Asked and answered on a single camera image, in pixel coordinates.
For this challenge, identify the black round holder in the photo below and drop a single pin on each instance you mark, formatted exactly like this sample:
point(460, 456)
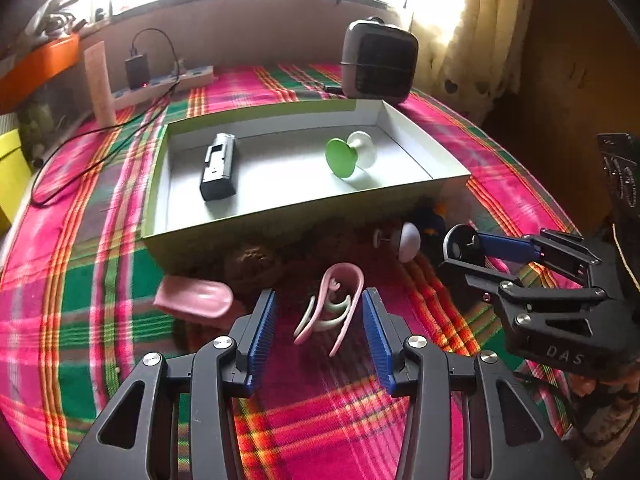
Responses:
point(457, 245)

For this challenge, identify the brown fuzzy ball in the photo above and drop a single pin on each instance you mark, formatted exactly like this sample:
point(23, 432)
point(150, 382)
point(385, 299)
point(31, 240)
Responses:
point(252, 265)

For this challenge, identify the green and white cardboard box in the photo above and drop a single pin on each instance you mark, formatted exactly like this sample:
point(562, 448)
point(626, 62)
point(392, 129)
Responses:
point(280, 170)

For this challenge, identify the yellow box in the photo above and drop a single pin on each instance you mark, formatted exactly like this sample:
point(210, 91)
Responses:
point(12, 170)

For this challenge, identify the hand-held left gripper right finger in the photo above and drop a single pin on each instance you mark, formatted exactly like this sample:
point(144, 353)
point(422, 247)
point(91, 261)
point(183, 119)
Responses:
point(375, 335)

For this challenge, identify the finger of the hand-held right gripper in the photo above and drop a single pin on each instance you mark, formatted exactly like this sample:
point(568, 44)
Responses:
point(505, 247)
point(480, 277)

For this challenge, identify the cream patterned curtain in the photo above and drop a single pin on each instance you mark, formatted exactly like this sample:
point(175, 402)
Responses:
point(480, 35)

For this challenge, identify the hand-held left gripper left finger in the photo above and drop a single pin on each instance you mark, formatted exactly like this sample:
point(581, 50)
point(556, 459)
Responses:
point(265, 330)

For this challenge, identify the grey space heater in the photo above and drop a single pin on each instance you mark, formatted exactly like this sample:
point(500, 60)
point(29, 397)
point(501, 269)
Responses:
point(380, 60)

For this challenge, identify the black and orange toy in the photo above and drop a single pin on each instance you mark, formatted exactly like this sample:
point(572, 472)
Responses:
point(431, 220)

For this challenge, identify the black rectangular device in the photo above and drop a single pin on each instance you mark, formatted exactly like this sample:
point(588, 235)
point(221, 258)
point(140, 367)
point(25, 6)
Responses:
point(217, 167)

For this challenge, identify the green and white suction holder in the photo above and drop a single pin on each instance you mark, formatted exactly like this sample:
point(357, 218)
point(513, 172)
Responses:
point(342, 157)

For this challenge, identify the pink and white clip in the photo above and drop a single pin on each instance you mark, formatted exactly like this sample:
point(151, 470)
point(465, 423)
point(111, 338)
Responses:
point(192, 300)
point(345, 280)

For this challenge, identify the pink and green plaid blanket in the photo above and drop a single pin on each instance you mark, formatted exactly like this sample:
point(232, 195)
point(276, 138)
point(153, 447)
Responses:
point(100, 270)

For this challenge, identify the black charger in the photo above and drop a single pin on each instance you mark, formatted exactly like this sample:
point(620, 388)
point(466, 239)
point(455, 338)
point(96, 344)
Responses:
point(137, 72)

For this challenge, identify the white dome knob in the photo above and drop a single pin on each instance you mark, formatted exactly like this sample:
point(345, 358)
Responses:
point(407, 242)

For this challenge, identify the white power strip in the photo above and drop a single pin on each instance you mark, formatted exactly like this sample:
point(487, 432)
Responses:
point(195, 76)

